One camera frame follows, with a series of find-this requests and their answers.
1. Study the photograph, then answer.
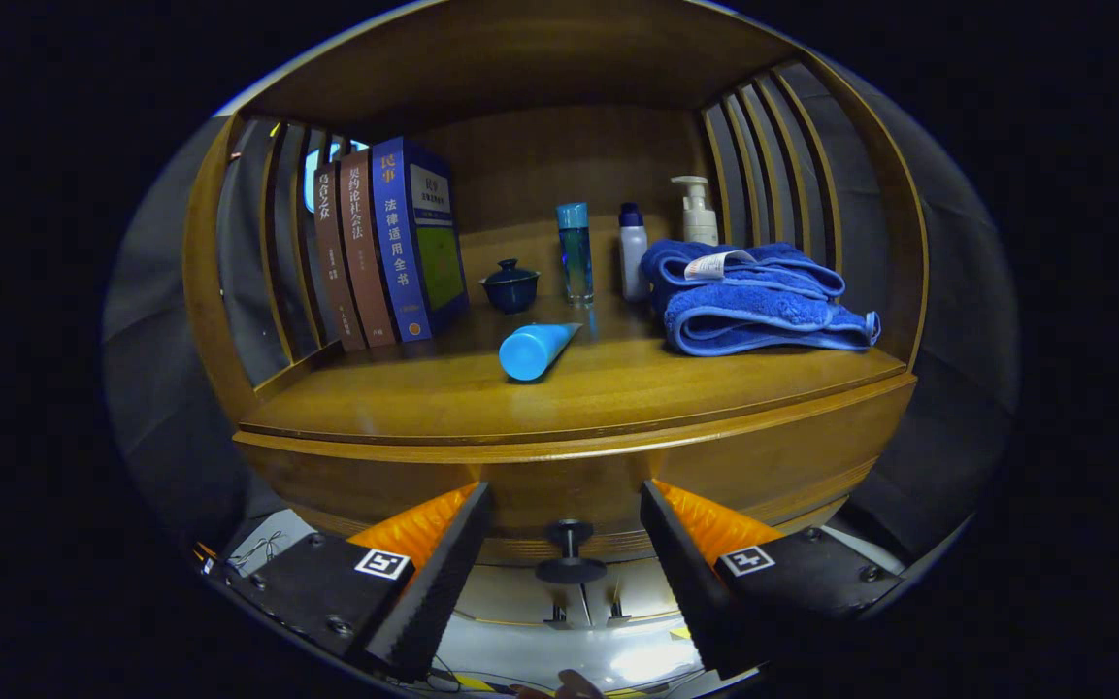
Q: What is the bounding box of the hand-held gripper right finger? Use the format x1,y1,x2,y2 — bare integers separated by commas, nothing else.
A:
640,479,905,679

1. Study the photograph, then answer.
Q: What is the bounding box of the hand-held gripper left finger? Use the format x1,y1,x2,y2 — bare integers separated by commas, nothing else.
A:
224,483,494,682

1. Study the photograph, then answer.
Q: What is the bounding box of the wooden drawer with black knob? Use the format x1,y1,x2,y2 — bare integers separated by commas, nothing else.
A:
232,374,919,585

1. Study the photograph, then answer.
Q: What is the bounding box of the blue squeeze tube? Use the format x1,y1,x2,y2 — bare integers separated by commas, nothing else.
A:
499,322,583,383

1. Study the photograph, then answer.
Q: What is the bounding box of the wooden cabinet door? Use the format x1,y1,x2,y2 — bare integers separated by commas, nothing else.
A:
582,558,691,627
457,563,581,630

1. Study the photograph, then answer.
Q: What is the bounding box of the wooden countertop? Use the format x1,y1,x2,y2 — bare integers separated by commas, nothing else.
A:
239,291,909,448

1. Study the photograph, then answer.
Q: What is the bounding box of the wooden cabinet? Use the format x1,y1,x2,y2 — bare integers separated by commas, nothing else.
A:
182,0,931,632

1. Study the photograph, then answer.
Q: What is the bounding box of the blue folded towel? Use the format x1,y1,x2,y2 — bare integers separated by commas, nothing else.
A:
640,240,882,357

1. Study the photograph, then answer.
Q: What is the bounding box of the blue lidded teacup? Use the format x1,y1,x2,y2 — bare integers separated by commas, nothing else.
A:
479,258,542,316

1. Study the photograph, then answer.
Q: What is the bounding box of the white bottle with blue cap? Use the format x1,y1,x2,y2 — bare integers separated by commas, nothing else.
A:
618,202,650,302

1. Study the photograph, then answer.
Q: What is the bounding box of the clear blue bottle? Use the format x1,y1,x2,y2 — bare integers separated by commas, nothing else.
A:
556,202,595,305

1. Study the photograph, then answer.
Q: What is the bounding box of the dark brown book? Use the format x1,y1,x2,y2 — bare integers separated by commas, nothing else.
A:
313,160,368,352

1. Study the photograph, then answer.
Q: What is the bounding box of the reddish brown book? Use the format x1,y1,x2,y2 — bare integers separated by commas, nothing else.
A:
339,149,397,348

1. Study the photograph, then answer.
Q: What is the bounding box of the thick blue book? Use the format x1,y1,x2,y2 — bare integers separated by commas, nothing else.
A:
371,136,471,343

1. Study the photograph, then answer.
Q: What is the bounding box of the white pump bottle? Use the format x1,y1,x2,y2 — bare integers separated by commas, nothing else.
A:
671,175,720,247

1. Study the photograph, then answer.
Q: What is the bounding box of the tangle of floor cables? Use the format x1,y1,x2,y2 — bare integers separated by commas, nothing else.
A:
227,532,280,574

